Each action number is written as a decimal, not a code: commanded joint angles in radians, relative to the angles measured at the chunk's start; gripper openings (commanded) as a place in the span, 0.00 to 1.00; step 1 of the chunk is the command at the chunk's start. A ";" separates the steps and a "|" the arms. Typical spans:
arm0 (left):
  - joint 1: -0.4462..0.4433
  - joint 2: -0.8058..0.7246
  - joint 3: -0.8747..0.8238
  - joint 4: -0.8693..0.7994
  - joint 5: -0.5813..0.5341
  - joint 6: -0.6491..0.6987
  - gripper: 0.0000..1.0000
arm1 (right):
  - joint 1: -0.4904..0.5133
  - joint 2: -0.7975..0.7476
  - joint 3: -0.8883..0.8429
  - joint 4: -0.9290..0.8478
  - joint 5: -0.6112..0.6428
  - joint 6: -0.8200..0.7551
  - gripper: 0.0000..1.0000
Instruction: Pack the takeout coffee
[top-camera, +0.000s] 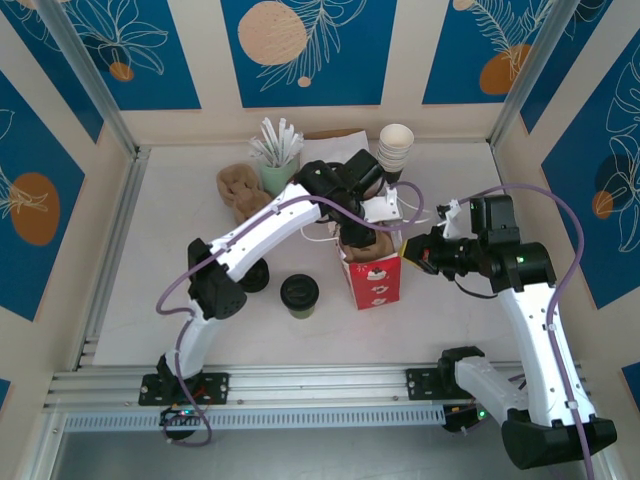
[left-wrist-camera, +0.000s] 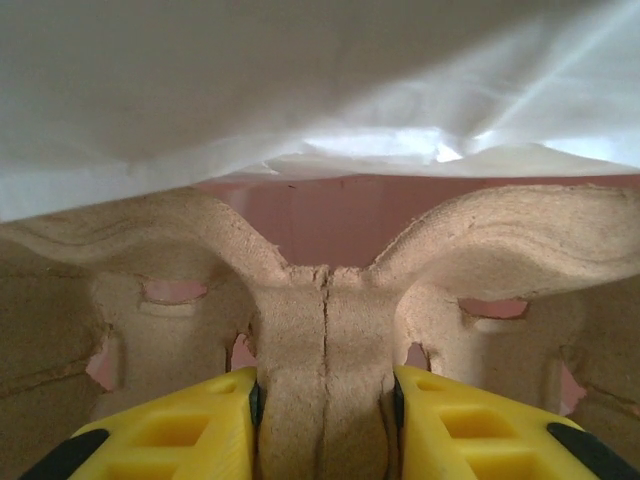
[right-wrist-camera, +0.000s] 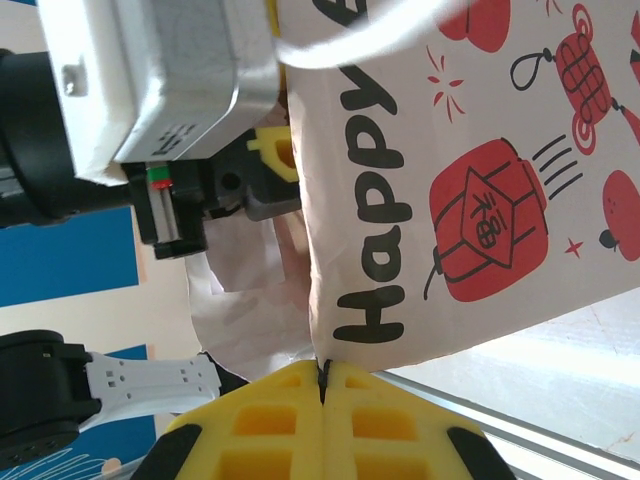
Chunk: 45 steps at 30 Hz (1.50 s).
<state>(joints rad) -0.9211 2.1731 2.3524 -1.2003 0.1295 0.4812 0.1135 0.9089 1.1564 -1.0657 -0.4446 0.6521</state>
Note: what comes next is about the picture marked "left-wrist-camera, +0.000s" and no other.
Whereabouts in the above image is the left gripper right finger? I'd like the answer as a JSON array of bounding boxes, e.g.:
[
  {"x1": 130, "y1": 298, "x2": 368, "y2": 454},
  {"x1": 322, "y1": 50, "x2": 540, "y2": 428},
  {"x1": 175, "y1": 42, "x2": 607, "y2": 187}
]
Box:
[{"x1": 392, "y1": 364, "x2": 640, "y2": 480}]

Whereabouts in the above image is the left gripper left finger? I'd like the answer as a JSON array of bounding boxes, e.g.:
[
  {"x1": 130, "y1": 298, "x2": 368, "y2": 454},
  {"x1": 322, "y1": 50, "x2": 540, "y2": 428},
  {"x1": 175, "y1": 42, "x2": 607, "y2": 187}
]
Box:
[{"x1": 27, "y1": 366, "x2": 262, "y2": 480}]

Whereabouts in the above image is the pulp two-cup carrier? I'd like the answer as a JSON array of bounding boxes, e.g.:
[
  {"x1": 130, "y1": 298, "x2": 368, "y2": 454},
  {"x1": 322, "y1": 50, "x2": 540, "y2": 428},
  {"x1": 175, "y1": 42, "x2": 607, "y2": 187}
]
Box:
[{"x1": 0, "y1": 183, "x2": 640, "y2": 480}]

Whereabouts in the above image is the red and white paper bag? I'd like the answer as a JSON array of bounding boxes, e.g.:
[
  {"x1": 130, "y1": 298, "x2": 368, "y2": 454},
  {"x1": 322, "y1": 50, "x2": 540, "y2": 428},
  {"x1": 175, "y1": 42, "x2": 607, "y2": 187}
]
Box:
[{"x1": 0, "y1": 0, "x2": 640, "y2": 419}]

